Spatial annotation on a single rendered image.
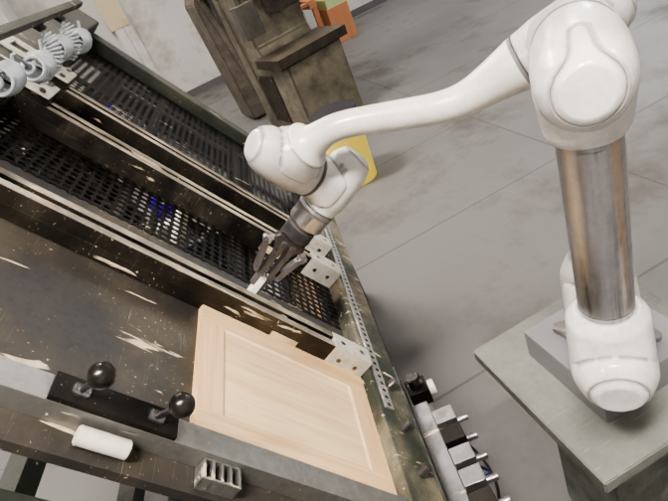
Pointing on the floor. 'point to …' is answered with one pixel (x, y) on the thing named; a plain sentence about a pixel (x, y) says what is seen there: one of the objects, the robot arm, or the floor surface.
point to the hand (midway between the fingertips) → (255, 285)
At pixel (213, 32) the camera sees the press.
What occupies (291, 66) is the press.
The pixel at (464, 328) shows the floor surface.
